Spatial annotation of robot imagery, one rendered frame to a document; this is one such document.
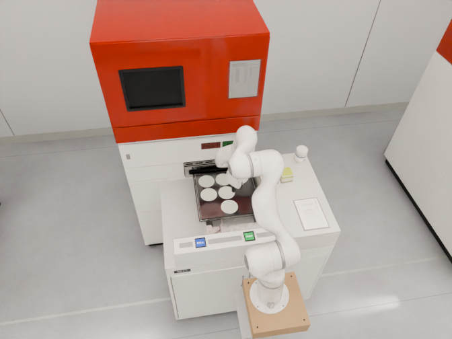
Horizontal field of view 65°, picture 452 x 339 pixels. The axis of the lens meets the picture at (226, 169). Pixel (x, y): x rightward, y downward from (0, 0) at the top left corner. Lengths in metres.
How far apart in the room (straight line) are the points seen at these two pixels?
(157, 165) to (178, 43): 0.84
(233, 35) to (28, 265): 2.38
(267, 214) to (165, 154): 0.94
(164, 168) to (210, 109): 0.55
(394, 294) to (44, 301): 2.60
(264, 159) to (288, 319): 0.79
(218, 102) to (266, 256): 0.85
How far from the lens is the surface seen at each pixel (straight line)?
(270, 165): 1.42
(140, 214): 2.61
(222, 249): 1.88
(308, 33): 3.67
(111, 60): 1.74
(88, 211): 3.38
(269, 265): 1.47
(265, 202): 1.42
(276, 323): 1.80
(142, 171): 2.27
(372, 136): 4.24
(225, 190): 2.17
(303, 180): 2.20
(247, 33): 1.73
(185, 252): 1.86
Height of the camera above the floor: 2.57
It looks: 47 degrees down
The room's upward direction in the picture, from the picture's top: 2 degrees clockwise
